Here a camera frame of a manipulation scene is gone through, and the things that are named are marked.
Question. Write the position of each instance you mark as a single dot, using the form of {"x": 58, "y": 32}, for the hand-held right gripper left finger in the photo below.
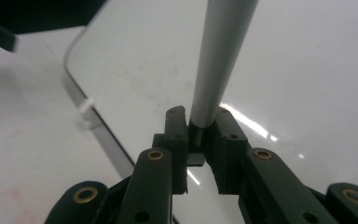
{"x": 176, "y": 146}

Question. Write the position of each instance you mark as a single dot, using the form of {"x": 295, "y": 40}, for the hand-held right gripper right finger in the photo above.
{"x": 230, "y": 149}

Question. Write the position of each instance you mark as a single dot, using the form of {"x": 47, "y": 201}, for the white whiteboard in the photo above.
{"x": 261, "y": 77}

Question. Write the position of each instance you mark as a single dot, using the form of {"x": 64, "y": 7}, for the white whiteboard support clip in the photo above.
{"x": 87, "y": 112}

